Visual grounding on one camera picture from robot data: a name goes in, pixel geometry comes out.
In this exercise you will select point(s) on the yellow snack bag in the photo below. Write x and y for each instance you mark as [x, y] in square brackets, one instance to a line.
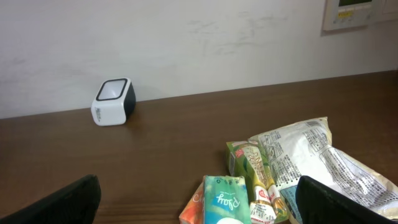
[305, 148]

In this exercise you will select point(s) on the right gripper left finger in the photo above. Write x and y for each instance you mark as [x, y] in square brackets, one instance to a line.
[76, 203]

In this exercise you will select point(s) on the white barcode scanner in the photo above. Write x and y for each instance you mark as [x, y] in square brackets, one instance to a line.
[114, 102]

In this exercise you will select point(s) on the wall thermostat panel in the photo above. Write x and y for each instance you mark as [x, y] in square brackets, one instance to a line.
[345, 14]

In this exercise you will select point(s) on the teal tissue pack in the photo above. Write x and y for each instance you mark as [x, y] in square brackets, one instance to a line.
[225, 200]

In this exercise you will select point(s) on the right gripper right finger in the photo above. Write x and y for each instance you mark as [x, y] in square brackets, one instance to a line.
[319, 204]

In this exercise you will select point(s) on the orange tissue pack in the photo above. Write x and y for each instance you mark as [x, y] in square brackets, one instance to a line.
[193, 211]

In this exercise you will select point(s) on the green juice carton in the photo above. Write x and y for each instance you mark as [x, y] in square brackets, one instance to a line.
[248, 159]

